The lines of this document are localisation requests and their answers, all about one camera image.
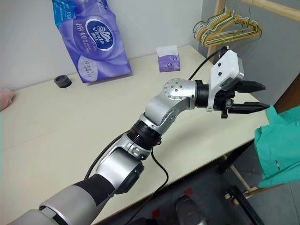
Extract pink cloth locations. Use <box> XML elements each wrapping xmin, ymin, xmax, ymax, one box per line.
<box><xmin>0</xmin><ymin>87</ymin><xmax>15</xmax><ymax>112</ymax></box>

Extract large purple tissue pack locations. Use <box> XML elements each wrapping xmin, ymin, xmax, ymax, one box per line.
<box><xmin>51</xmin><ymin>0</ymin><xmax>133</xmax><ymax>84</ymax></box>

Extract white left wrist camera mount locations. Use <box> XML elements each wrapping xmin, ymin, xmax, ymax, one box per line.
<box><xmin>206</xmin><ymin>49</ymin><xmax>245</xmax><ymax>113</ymax></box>

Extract bundle of coloured hangers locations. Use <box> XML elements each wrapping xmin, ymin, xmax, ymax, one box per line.
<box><xmin>192</xmin><ymin>4</ymin><xmax>262</xmax><ymax>45</ymax></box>

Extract black metal table frame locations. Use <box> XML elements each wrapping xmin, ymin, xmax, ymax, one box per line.
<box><xmin>217</xmin><ymin>140</ymin><xmax>266</xmax><ymax>225</ymax></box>

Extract wooden clothes rack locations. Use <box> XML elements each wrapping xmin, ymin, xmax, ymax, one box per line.
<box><xmin>207</xmin><ymin>0</ymin><xmax>300</xmax><ymax>200</ymax></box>

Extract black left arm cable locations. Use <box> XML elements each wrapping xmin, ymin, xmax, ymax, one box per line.
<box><xmin>83</xmin><ymin>45</ymin><xmax>229</xmax><ymax>225</ymax></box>

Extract green shorts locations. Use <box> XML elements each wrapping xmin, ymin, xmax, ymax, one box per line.
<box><xmin>254</xmin><ymin>105</ymin><xmax>300</xmax><ymax>188</ymax></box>

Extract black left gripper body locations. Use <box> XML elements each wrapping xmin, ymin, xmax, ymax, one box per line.
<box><xmin>214</xmin><ymin>81</ymin><xmax>238</xmax><ymax>120</ymax></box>

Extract small purple tissue box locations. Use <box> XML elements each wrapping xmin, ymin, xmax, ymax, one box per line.
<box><xmin>156</xmin><ymin>45</ymin><xmax>182</xmax><ymax>73</ymax></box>

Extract dark rounded shape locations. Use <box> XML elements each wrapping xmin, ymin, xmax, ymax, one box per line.
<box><xmin>175</xmin><ymin>195</ymin><xmax>207</xmax><ymax>225</ymax></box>

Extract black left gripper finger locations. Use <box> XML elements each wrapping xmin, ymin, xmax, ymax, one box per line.
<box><xmin>235</xmin><ymin>80</ymin><xmax>268</xmax><ymax>93</ymax></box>
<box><xmin>231</xmin><ymin>101</ymin><xmax>270</xmax><ymax>115</ymax></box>

